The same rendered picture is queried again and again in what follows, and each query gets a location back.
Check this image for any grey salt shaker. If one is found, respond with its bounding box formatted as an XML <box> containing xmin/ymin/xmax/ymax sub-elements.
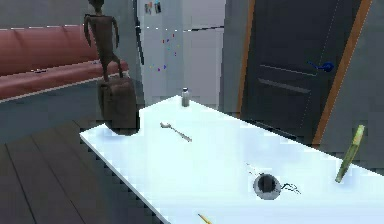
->
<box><xmin>181</xmin><ymin>87</ymin><xmax>191</xmax><ymax>108</ymax></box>

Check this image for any silver spoon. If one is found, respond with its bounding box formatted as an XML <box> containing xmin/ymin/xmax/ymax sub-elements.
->
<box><xmin>159</xmin><ymin>121</ymin><xmax>193</xmax><ymax>143</ymax></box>

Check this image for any white fridge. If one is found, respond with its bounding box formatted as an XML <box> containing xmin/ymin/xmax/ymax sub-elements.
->
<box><xmin>135</xmin><ymin>0</ymin><xmax>227</xmax><ymax>111</ymax></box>

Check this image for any white table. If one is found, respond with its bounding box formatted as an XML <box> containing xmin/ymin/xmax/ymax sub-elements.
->
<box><xmin>79</xmin><ymin>94</ymin><xmax>384</xmax><ymax>224</ymax></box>

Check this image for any brown figure statue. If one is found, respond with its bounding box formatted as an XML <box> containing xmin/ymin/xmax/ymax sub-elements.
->
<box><xmin>83</xmin><ymin>0</ymin><xmax>140</xmax><ymax>136</ymax></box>

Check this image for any yellow pencil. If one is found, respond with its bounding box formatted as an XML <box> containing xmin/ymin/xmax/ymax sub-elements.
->
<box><xmin>197</xmin><ymin>213</ymin><xmax>213</xmax><ymax>224</ymax></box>

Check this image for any dark grey room door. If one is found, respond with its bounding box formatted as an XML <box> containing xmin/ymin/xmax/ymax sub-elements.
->
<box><xmin>240</xmin><ymin>0</ymin><xmax>364</xmax><ymax>141</ymax></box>

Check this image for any red sofa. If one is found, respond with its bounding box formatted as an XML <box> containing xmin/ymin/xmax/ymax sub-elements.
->
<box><xmin>0</xmin><ymin>23</ymin><xmax>130</xmax><ymax>102</ymax></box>

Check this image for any black fridge handle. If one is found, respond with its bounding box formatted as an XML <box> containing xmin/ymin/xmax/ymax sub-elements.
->
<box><xmin>132</xmin><ymin>0</ymin><xmax>146</xmax><ymax>66</ymax></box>

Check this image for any blue door handle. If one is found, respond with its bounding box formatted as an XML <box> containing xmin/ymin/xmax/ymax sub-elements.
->
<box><xmin>306</xmin><ymin>60</ymin><xmax>335</xmax><ymax>73</ymax></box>

